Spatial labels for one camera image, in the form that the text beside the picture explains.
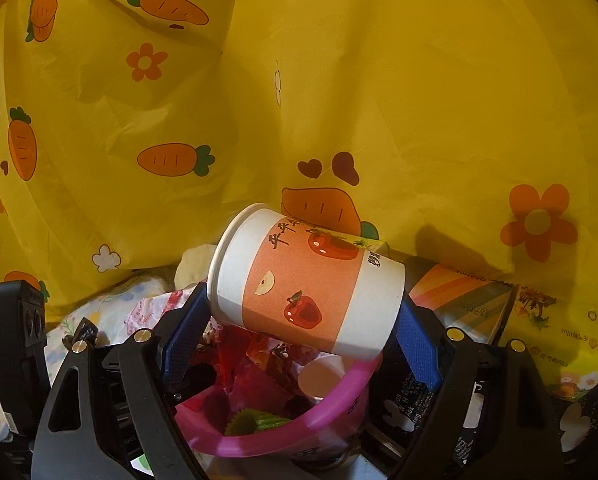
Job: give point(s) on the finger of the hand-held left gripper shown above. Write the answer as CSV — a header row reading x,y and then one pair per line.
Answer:
x,y
85,330

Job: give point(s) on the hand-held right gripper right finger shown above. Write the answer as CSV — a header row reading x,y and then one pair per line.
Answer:
x,y
419,350

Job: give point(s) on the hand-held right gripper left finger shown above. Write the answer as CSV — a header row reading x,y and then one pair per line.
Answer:
x,y
184,340

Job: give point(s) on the red plastic bag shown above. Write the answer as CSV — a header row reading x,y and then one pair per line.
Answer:
x,y
259,355

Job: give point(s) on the orange apple print paper cup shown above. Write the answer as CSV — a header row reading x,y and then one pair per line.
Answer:
x,y
321,375
304,290

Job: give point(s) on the pink plastic bucket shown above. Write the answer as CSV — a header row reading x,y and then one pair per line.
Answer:
x,y
219,442

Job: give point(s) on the green foam net sleeve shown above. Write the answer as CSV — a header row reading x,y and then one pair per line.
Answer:
x,y
256,421

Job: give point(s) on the rainbow striped box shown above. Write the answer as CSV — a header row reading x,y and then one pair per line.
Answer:
x,y
459,300

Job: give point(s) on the cream plush ball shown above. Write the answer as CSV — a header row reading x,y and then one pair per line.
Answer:
x,y
194,265

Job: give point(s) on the yellow printed carton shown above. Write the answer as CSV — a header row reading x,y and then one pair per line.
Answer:
x,y
569,330

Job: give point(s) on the yellow carrot print curtain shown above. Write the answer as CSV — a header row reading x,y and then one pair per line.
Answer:
x,y
379,85

